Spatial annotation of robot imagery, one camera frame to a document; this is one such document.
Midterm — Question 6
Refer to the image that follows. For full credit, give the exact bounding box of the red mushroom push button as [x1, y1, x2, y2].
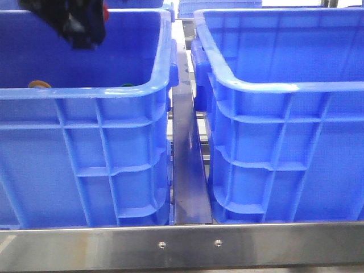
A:
[103, 5, 109, 22]

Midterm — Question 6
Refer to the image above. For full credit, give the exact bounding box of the blue plastic target bin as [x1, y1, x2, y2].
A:
[193, 7, 363, 224]

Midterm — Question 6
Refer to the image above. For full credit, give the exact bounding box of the blue crate back centre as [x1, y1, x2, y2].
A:
[178, 0, 262, 19]

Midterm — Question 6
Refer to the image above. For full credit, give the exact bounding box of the yellow mushroom push button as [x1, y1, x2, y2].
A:
[28, 80, 51, 88]

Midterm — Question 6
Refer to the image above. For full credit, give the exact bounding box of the steel front rail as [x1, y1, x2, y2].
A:
[1, 222, 363, 272]

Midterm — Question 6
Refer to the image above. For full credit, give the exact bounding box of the blue plastic source bin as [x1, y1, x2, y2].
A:
[1, 9, 179, 230]

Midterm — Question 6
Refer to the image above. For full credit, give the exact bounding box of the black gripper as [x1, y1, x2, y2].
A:
[18, 0, 106, 49]

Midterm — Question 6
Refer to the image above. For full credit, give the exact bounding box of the blue crate behind source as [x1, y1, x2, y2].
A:
[105, 0, 164, 9]

